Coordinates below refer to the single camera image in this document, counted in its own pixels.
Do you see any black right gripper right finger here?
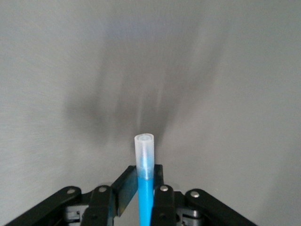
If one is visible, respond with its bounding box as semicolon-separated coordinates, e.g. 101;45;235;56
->
152;164;254;226

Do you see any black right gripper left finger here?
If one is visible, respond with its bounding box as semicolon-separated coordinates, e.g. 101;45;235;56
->
4;165;139;226

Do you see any blue marker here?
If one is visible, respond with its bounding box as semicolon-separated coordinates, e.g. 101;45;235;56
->
134;133;156;226

